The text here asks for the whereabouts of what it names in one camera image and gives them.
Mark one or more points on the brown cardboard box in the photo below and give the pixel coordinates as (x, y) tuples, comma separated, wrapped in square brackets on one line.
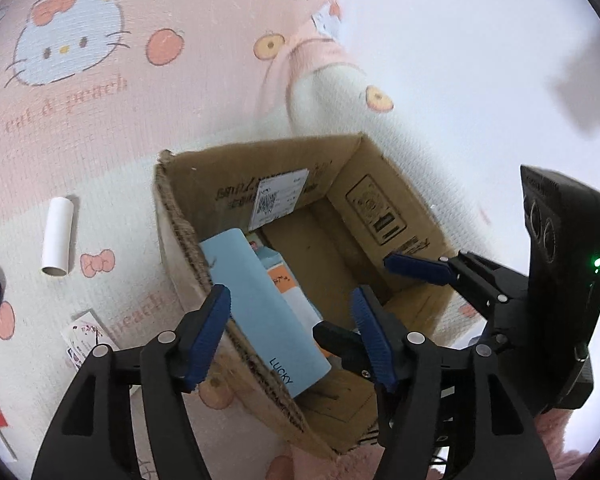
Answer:
[(290, 160)]

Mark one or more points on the pink printed blanket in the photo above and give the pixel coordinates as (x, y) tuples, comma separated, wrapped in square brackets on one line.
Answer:
[(180, 85)]

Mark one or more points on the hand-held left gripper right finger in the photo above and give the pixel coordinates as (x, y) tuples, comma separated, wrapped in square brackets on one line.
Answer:
[(372, 340)]

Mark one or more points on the orange box with white label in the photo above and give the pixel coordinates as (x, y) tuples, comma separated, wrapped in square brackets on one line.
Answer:
[(300, 310)]

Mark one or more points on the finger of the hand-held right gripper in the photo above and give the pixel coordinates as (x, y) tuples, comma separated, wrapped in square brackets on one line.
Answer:
[(415, 266), (340, 342)]

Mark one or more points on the light blue box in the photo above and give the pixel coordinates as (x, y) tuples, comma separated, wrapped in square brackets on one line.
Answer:
[(260, 300)]

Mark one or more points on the white printed card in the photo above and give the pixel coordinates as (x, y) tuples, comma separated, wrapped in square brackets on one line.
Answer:
[(85, 335)]

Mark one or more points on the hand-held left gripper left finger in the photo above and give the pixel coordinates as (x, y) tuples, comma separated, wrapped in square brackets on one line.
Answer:
[(212, 330)]

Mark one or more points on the white paper tube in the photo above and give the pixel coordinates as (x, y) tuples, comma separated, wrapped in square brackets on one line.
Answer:
[(57, 235)]

